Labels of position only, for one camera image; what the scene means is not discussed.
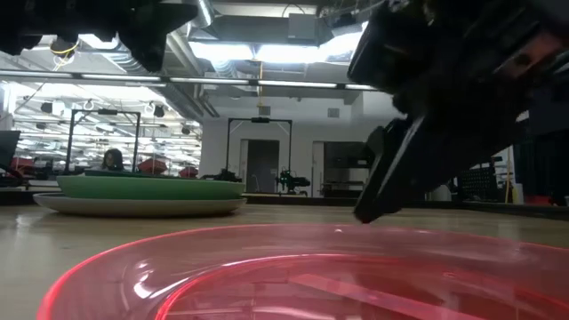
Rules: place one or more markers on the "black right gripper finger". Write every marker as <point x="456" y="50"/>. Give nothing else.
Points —
<point x="391" y="146"/>
<point x="444" y="155"/>

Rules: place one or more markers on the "large opaque green plate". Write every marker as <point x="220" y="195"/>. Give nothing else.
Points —
<point x="151" y="189"/>

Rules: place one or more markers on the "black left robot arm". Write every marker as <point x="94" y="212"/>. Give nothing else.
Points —
<point x="44" y="18"/>

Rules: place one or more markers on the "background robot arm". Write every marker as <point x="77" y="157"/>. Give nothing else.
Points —
<point x="226" y="176"/>
<point x="291" y="181"/>

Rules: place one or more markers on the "white round container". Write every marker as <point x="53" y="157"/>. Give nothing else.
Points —
<point x="440" y="193"/>

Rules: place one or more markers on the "black pegboard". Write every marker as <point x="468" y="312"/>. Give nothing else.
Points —
<point x="478" y="184"/>

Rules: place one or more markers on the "black shelf cabinet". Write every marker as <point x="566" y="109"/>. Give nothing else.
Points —
<point x="347" y="155"/>

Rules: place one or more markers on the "long ceiling light bar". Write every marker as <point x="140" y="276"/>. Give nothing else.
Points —
<point x="209" y="80"/>

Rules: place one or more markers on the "red box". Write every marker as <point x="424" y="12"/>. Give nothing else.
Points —
<point x="538" y="200"/>

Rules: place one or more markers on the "seated person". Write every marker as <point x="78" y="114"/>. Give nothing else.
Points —
<point x="113" y="160"/>

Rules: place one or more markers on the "red bin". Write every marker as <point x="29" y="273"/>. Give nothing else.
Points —
<point x="189" y="171"/>
<point x="152" y="165"/>
<point x="22" y="163"/>

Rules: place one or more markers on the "grey ceiling box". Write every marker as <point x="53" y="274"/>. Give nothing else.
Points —
<point x="303" y="27"/>

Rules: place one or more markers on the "large grey plate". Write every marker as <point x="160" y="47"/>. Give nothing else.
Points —
<point x="133" y="207"/>

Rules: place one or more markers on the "dark monitor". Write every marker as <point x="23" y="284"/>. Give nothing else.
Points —
<point x="9" y="146"/>

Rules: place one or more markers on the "pink translucent plastic plate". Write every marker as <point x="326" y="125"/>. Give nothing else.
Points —
<point x="111" y="275"/>

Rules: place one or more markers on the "silver ventilation duct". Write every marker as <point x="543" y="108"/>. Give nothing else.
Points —
<point x="204" y="11"/>

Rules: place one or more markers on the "black gantry frame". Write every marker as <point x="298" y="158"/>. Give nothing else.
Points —
<point x="106" y="111"/>
<point x="260" y="120"/>

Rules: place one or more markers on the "black table edge frame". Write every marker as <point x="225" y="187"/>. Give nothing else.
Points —
<point x="311" y="200"/>

